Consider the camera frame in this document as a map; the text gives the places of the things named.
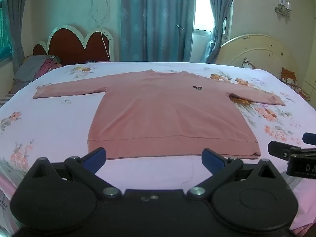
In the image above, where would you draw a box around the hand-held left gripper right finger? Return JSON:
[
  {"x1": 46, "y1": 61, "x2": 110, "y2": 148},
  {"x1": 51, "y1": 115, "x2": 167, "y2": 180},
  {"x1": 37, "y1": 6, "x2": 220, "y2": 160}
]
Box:
[{"x1": 186, "y1": 148, "x2": 279, "y2": 200}]

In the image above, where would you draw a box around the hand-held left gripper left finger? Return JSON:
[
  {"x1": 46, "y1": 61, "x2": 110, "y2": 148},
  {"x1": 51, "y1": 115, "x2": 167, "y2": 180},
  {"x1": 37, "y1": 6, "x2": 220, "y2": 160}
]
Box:
[{"x1": 27, "y1": 147, "x2": 122, "y2": 201}]

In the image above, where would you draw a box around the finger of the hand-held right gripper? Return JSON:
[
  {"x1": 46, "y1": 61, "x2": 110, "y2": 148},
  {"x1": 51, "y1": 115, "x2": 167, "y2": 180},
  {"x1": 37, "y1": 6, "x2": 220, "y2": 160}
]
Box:
[
  {"x1": 268, "y1": 141, "x2": 300, "y2": 159},
  {"x1": 302, "y1": 132, "x2": 316, "y2": 145}
]

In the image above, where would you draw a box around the pink sweater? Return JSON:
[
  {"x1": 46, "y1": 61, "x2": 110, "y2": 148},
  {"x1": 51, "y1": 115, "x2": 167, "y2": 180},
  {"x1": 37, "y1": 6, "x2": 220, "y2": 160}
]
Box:
[{"x1": 33, "y1": 70, "x2": 286, "y2": 160}]

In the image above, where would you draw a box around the pile of clothes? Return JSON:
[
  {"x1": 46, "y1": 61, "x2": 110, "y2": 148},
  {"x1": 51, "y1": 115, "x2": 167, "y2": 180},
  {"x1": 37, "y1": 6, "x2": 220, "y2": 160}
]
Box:
[{"x1": 13, "y1": 55, "x2": 50, "y2": 82}]

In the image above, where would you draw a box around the floral bedsheet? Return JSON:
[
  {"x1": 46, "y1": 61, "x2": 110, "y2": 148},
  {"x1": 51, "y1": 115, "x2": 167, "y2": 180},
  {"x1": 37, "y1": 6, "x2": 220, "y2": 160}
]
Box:
[{"x1": 0, "y1": 61, "x2": 316, "y2": 237}]

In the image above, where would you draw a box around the orange patterned cushion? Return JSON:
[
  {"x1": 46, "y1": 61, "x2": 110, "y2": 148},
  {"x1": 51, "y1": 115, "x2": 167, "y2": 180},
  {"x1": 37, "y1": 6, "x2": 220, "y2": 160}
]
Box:
[{"x1": 281, "y1": 67, "x2": 310, "y2": 102}]

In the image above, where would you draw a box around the cream round headboard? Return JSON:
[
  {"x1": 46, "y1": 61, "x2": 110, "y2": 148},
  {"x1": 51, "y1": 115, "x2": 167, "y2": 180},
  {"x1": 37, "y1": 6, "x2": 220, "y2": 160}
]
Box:
[{"x1": 218, "y1": 33, "x2": 300, "y2": 84}]

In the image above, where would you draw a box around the pink purple cloth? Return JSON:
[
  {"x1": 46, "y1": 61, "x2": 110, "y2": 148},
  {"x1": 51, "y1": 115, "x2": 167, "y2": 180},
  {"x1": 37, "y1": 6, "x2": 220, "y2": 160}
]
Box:
[{"x1": 37, "y1": 55, "x2": 63, "y2": 76}]

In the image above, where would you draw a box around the striped grey bedding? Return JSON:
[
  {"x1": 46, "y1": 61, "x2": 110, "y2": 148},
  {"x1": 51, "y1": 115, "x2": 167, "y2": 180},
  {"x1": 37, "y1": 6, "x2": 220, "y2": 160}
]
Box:
[{"x1": 0, "y1": 79, "x2": 33, "y2": 106}]

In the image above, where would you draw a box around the red scalloped headboard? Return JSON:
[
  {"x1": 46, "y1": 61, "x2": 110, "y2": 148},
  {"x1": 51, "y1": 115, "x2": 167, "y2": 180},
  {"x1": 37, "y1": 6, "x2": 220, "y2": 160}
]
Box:
[{"x1": 33, "y1": 25, "x2": 114, "y2": 66}]

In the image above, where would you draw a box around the tied blue curtain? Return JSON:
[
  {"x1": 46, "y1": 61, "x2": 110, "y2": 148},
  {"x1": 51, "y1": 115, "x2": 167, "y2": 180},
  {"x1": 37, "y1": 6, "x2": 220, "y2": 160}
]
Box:
[{"x1": 205, "y1": 0, "x2": 240, "y2": 65}]

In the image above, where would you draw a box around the wide blue curtain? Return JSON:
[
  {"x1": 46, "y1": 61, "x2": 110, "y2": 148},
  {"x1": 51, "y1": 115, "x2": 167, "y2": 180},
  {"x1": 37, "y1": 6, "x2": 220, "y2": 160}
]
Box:
[{"x1": 120, "y1": 0, "x2": 198, "y2": 63}]

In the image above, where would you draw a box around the bright window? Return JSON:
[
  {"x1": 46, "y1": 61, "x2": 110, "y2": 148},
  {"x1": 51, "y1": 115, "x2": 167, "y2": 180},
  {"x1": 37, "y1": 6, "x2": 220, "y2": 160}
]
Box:
[{"x1": 194, "y1": 0, "x2": 234, "y2": 40}]

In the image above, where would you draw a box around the narrow grey-blue curtain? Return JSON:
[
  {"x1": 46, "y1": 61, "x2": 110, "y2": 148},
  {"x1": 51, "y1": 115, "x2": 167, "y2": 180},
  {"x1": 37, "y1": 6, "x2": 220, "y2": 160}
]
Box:
[{"x1": 6, "y1": 0, "x2": 31, "y2": 60}]

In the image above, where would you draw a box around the white cable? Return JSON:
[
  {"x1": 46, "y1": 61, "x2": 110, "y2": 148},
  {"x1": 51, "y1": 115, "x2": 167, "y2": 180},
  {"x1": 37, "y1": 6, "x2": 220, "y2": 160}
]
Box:
[{"x1": 90, "y1": 0, "x2": 110, "y2": 61}]

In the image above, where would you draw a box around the crystal wall lamp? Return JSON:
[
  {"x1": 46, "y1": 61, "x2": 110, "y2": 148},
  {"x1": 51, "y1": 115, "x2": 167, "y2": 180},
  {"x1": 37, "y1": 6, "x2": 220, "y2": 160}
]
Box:
[{"x1": 275, "y1": 0, "x2": 292, "y2": 19}]

